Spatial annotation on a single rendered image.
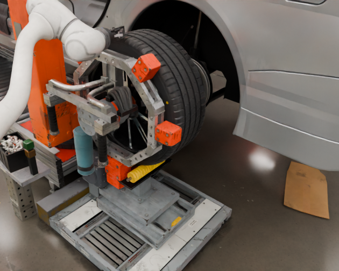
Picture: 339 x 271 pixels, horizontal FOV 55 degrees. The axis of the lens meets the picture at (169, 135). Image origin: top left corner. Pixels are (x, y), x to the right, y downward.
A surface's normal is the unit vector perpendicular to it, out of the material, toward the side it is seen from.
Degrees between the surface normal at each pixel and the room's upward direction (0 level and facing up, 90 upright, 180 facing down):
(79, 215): 0
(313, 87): 90
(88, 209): 0
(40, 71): 90
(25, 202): 90
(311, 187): 2
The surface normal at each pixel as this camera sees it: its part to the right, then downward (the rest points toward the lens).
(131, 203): 0.06, -0.85
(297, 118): -0.63, 0.38
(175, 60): 0.53, -0.42
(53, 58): 0.78, 0.37
